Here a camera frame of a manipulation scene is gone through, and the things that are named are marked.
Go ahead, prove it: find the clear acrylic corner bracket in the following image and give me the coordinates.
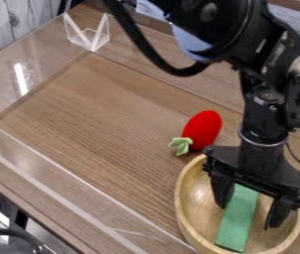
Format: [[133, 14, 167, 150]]
[[63, 13, 110, 52]]

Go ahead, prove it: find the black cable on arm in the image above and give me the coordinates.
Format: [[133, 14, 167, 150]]
[[103, 0, 300, 167]]

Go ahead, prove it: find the brown wooden bowl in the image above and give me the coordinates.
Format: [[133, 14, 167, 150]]
[[174, 155, 300, 254]]

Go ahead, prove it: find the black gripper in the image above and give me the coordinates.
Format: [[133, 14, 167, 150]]
[[203, 147, 300, 229]]

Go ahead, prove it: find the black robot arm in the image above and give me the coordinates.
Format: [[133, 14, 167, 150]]
[[158, 0, 300, 228]]

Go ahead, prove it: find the black cable lower left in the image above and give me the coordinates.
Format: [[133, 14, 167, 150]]
[[0, 227, 44, 254]]

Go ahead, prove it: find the clear acrylic tray wall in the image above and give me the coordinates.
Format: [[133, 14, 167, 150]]
[[0, 20, 244, 254]]

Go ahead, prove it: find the red plush strawberry toy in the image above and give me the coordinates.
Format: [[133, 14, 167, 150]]
[[169, 110, 224, 156]]

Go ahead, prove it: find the green rectangular block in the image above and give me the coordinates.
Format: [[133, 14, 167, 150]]
[[216, 185, 258, 253]]

